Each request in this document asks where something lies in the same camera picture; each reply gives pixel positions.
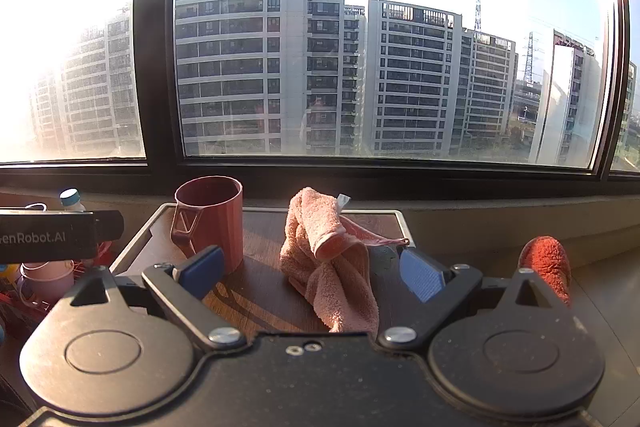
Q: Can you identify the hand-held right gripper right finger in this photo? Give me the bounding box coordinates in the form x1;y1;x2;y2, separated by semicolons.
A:
377;247;558;350

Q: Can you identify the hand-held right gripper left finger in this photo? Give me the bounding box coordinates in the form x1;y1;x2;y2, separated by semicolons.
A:
70;246;247;350

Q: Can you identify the dark pink plastic cup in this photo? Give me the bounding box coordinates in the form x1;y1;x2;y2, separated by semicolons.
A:
170;176;245;277

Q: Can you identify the pink fluffy towel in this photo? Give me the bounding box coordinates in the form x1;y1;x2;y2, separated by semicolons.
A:
279;187;411;335

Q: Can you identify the white bottle with blue cap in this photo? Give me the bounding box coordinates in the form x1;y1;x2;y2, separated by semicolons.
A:
59;189;87;212

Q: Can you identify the light pink cup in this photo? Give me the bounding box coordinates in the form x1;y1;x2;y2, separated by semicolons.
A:
19;258;77;304

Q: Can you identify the red fuzzy cloth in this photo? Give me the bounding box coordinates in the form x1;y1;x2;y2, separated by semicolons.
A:
517;235;572;308

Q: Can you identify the row of apartment buildings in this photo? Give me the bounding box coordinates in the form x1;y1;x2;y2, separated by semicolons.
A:
27;0;638;165

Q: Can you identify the steel transmission tower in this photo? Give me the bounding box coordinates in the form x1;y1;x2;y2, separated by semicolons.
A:
520;32;538;88

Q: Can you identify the red wire basket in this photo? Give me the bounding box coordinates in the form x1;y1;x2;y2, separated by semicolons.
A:
0;241;113;343

